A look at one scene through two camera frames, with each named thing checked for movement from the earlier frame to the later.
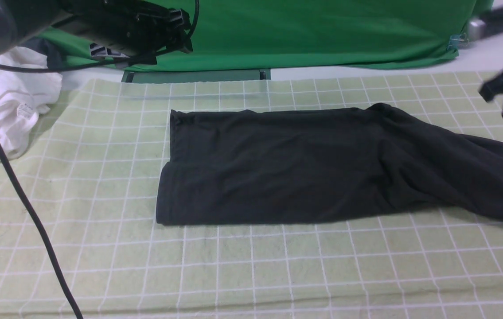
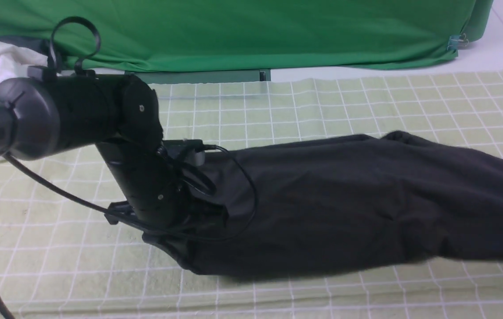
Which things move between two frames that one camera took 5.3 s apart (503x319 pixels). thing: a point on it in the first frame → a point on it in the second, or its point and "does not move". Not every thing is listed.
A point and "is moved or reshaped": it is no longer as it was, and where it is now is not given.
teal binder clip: [456, 41] does not move
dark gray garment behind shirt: [56, 59] does not move
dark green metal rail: [200, 75] does not move
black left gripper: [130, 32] → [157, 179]
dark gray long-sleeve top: [360, 164] is moved or reshaped
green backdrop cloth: [231, 33] does not move
